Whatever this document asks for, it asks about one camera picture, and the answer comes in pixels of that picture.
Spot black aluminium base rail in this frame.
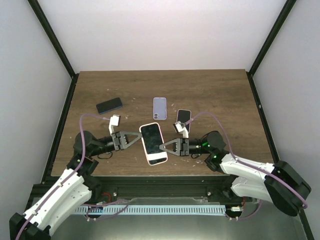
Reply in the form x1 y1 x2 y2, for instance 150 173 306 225
32 175 296 203

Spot light blue slotted cable duct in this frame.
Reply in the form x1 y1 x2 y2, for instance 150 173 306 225
89 205 226 216

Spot pink phone case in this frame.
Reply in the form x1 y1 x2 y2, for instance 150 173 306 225
138 122 169 166

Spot grey metal front plate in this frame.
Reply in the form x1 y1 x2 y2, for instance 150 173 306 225
52 202 313 240

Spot black left frame post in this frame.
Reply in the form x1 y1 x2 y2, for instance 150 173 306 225
27 0 77 79

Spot lavender phone case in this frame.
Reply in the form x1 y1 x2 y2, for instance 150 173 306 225
152 97 167 121

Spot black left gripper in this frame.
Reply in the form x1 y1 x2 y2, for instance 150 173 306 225
90 131 144 157

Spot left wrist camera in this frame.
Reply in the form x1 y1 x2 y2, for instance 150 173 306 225
108 114 121 135

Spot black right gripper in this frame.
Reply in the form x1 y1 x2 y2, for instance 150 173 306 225
159 138 212 157

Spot blue black phone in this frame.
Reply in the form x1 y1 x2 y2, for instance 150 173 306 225
96 97 123 114

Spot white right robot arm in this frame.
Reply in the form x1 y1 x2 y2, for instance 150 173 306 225
159 131 311 217

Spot white black phone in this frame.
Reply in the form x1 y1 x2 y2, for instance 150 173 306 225
140 124 167 163

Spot white phone case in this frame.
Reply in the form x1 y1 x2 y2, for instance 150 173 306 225
173 109 192 137

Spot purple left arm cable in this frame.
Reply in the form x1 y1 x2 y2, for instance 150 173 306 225
14 113 131 240

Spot black frame post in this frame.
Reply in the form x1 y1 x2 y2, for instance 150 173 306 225
247 0 297 77
27 0 77 79

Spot black right frame post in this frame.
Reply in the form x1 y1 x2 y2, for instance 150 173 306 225
247 0 297 77

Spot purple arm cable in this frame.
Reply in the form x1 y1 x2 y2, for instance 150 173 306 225
184 111 308 222
14 113 131 240

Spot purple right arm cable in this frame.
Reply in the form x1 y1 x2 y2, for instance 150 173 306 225
184 111 308 222

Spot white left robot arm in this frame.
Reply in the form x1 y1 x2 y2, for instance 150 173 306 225
9 130 142 240

